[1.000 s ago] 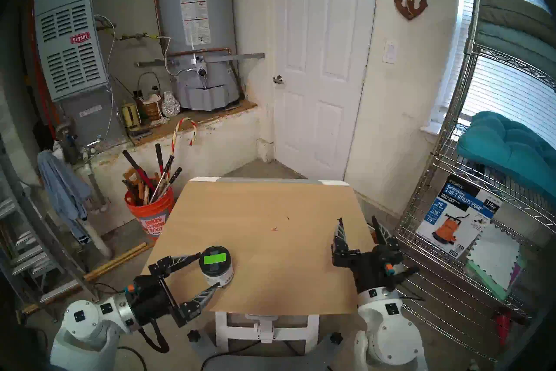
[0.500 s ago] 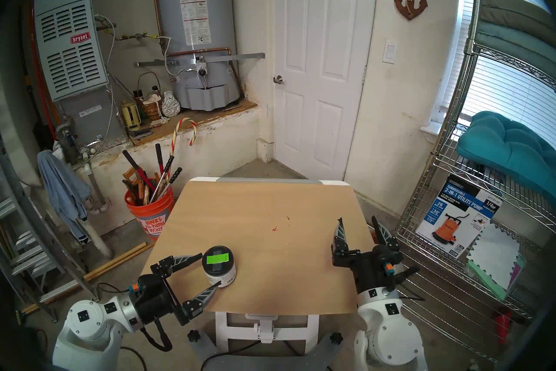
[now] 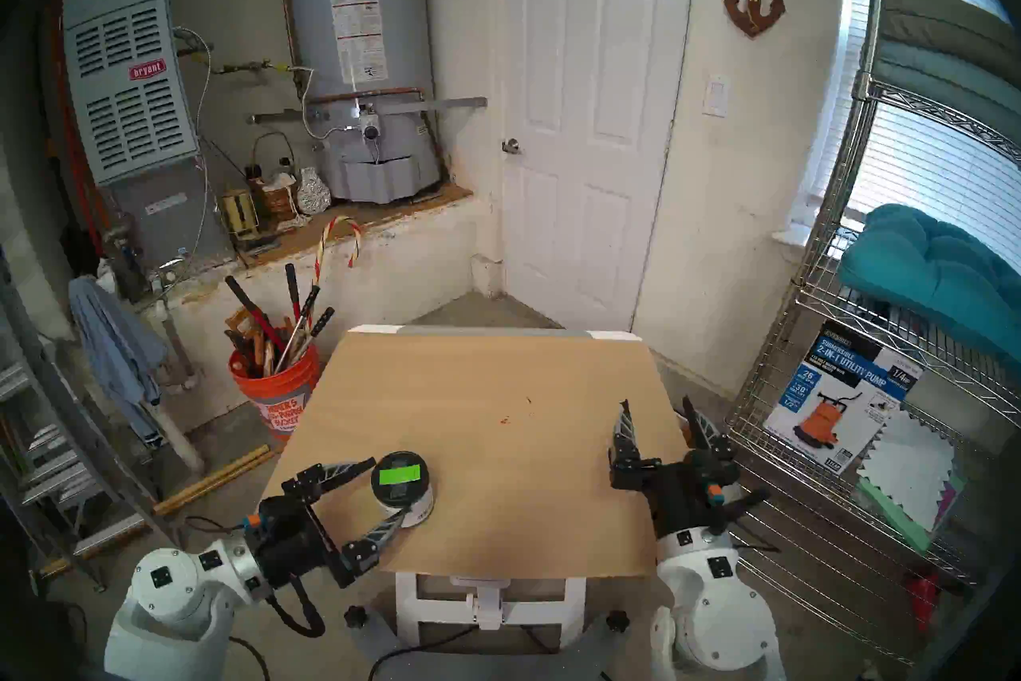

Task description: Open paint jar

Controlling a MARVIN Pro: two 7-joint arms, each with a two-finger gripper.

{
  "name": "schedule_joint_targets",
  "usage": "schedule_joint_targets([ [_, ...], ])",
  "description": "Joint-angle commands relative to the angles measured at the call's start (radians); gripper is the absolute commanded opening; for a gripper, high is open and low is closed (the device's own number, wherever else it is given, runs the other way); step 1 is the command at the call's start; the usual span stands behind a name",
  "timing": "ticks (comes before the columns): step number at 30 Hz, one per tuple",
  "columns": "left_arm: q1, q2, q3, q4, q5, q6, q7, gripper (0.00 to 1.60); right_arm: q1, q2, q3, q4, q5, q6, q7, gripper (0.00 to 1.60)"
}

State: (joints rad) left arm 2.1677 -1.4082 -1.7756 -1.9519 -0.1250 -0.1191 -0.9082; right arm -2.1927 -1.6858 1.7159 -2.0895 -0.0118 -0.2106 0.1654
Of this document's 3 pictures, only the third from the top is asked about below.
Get olive cushion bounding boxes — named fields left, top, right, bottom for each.
left=881, top=0, right=1021, bottom=62

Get black coiled cable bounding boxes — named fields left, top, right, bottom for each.
left=267, top=576, right=328, bottom=639

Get black lid with green tape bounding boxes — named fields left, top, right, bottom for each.
left=371, top=450, right=432, bottom=509

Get red object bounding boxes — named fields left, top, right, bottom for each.
left=905, top=572, right=942, bottom=632

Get black grip metal tool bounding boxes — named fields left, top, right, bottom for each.
left=287, top=307, right=336, bottom=361
left=275, top=284, right=321, bottom=369

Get orange plastic bucket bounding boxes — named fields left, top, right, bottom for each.
left=229, top=344, right=321, bottom=441

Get white paint jar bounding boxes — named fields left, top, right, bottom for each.
left=375, top=484, right=436, bottom=529

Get striped candy cane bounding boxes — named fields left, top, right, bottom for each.
left=315, top=215, right=364, bottom=289

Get blue cloth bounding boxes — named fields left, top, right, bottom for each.
left=68, top=275, right=170, bottom=445

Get utility pump cardboard box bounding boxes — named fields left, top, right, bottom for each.
left=763, top=320, right=924, bottom=477

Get grey water heater tank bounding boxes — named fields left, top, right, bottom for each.
left=283, top=0, right=443, bottom=203

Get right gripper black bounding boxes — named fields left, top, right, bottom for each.
left=610, top=396, right=771, bottom=537

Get aluminium ladder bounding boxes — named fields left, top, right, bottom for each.
left=0, top=249, right=196, bottom=592

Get crumpled aluminium foil lump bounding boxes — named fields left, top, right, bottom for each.
left=295, top=167, right=332, bottom=216

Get yellow container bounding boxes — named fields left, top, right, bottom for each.
left=221, top=189, right=260, bottom=241

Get wicker basket with handle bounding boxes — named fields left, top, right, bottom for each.
left=251, top=131, right=302, bottom=221

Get metal strap round tank base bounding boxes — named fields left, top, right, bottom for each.
left=247, top=97, right=487, bottom=126

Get wooden pole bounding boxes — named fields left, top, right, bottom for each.
left=36, top=444, right=276, bottom=580

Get grey Bryant furnace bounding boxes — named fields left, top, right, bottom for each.
left=62, top=0, right=236, bottom=265

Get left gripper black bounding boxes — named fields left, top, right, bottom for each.
left=255, top=456, right=416, bottom=588

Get white window blinds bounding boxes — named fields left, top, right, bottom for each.
left=806, top=0, right=1021, bottom=273

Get white panel door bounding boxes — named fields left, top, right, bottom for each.
left=491, top=0, right=699, bottom=333

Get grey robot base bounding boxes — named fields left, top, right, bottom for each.
left=343, top=608, right=663, bottom=681

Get teal tufted cushion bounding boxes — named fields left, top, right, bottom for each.
left=838, top=203, right=1021, bottom=369

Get chrome wire shelf rack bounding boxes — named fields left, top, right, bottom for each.
left=726, top=0, right=1021, bottom=668

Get white table stand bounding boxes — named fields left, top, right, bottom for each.
left=395, top=572, right=587, bottom=648

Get grey green cushion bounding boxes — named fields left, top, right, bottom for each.
left=873, top=41, right=1021, bottom=122

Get wooden platform ledge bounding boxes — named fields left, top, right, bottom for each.
left=239, top=183, right=475, bottom=269

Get green foam sheet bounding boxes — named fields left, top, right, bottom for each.
left=853, top=476, right=966, bottom=553

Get white zigzag edged sheets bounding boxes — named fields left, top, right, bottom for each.
left=857, top=408, right=956, bottom=533

